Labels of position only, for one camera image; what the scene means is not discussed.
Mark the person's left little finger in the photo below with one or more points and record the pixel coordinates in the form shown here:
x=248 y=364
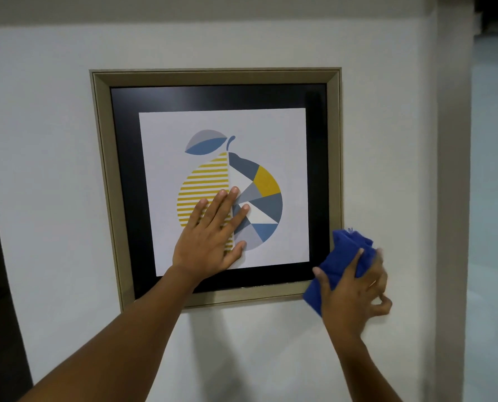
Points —
x=199 y=211

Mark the person's left forearm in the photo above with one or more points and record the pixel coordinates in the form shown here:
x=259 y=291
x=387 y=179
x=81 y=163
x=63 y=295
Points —
x=114 y=343

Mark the blue cleaning cloth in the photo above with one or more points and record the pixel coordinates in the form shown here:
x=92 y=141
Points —
x=337 y=263

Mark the person's right forearm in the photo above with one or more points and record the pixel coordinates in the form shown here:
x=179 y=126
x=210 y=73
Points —
x=364 y=368

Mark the person's right hand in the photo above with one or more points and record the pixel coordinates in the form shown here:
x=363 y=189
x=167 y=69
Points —
x=351 y=297

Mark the person's left hand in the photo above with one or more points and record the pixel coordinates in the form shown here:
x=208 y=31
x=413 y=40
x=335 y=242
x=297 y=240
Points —
x=205 y=246

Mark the person's right thumb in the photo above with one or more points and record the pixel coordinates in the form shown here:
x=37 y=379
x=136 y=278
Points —
x=321 y=282

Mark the person's right little finger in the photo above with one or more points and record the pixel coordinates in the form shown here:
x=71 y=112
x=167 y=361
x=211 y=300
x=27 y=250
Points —
x=383 y=307

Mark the framed fruit art picture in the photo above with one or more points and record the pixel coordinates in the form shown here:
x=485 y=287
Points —
x=274 y=146

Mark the person's left middle finger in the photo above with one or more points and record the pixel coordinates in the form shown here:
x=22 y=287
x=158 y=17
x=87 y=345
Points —
x=230 y=205

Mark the person's left thumb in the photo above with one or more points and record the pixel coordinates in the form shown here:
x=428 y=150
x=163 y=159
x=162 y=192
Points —
x=236 y=253

